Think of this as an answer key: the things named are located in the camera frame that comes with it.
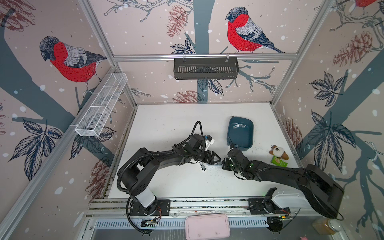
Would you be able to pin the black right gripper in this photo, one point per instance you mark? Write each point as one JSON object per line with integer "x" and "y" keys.
{"x": 224, "y": 163}

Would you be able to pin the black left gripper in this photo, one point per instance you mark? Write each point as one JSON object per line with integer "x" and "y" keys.
{"x": 210, "y": 160}

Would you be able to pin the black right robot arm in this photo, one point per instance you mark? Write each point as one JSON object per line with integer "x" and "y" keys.
{"x": 322, "y": 192}

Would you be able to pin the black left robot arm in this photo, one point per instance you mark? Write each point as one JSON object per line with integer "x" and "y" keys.
{"x": 134, "y": 176}

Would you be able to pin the teal plastic tray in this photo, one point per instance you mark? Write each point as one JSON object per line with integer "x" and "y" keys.
{"x": 241, "y": 138}

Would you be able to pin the green snack packet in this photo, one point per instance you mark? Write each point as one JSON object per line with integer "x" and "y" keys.
{"x": 278, "y": 162}

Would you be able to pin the brown plush dog toy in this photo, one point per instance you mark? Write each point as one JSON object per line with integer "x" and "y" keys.
{"x": 278, "y": 152}

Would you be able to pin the pink plastic box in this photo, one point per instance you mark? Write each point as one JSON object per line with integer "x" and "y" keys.
{"x": 207, "y": 227}

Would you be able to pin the amber glass jar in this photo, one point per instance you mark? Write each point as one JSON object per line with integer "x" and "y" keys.
{"x": 325, "y": 226}

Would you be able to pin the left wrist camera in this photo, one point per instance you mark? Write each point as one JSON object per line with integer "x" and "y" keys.
{"x": 208, "y": 142}

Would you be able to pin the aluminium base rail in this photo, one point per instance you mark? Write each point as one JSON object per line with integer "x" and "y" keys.
{"x": 172, "y": 213}

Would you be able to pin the white mesh wall shelf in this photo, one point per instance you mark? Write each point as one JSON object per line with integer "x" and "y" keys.
{"x": 93, "y": 122}

